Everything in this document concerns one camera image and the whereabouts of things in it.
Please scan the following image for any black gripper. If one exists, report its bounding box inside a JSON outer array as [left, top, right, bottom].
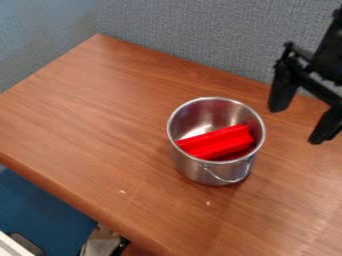
[[267, 6, 342, 144]]

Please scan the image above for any red plastic block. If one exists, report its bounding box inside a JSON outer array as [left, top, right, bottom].
[[177, 124, 254, 160]]

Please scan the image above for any stainless steel pot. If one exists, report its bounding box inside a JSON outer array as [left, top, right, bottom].
[[166, 97, 266, 186]]

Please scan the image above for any white and black floor object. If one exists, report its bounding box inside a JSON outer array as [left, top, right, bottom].
[[0, 231, 46, 256]]

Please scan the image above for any grey table leg bracket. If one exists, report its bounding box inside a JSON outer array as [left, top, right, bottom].
[[79, 224, 130, 256]]

